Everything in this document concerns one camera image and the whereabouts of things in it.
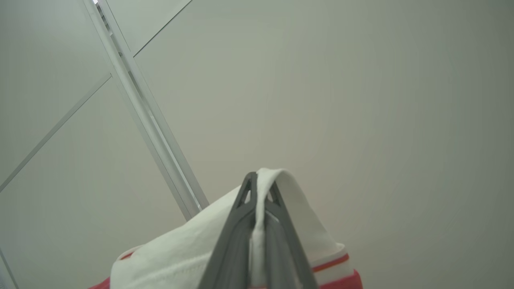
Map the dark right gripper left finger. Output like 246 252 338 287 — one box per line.
199 173 257 289

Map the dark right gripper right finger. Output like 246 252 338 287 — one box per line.
265 183 318 289

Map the red Bulls basketball jersey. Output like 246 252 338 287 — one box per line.
88 168 364 289

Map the grey metal partition post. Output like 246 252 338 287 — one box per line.
82 0 209 221

